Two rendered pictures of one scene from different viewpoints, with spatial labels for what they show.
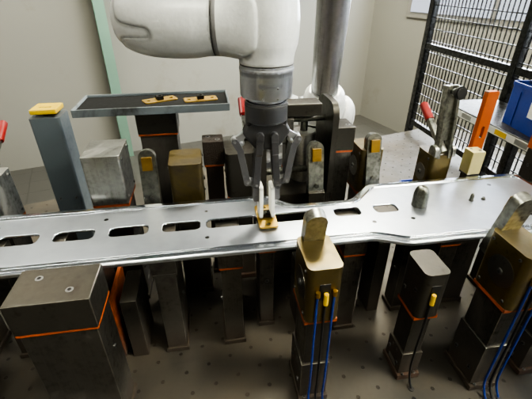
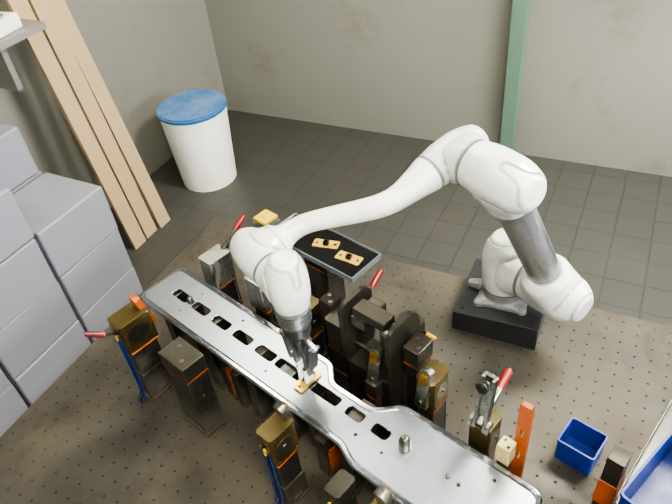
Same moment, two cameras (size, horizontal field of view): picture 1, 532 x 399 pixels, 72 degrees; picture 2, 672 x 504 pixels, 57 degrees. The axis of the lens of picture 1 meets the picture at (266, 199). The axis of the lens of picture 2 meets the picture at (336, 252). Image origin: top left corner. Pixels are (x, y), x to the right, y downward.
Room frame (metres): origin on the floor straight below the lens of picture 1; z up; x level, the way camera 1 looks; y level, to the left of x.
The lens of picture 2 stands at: (0.10, -0.98, 2.37)
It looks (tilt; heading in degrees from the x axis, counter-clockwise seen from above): 40 degrees down; 55
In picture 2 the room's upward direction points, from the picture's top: 7 degrees counter-clockwise
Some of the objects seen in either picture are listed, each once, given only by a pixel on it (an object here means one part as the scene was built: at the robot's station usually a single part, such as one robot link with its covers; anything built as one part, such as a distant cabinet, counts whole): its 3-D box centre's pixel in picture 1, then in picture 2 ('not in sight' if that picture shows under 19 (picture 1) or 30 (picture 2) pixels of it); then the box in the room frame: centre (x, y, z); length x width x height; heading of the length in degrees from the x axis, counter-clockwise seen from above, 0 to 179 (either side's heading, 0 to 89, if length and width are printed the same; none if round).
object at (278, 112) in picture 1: (266, 123); (297, 332); (0.63, 0.00, 1.20); 0.08 x 0.07 x 0.09; 99
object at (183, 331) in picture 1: (172, 285); (265, 379); (0.60, 0.21, 0.84); 0.12 x 0.05 x 0.29; 9
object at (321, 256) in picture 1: (313, 330); (281, 466); (0.46, -0.09, 0.87); 0.12 x 0.07 x 0.35; 9
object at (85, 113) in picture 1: (155, 102); (321, 245); (0.93, 0.28, 1.16); 0.37 x 0.14 x 0.02; 99
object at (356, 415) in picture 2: (341, 267); (360, 447); (0.66, -0.18, 0.84); 0.12 x 0.05 x 0.29; 9
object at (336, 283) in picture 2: (168, 183); (329, 298); (0.93, 0.28, 0.92); 0.10 x 0.08 x 0.45; 99
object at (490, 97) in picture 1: (463, 184); (517, 466); (0.88, -0.53, 0.95); 0.03 x 0.01 x 0.50; 99
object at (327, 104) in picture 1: (290, 190); (381, 365); (0.85, -0.07, 0.95); 0.18 x 0.13 x 0.49; 99
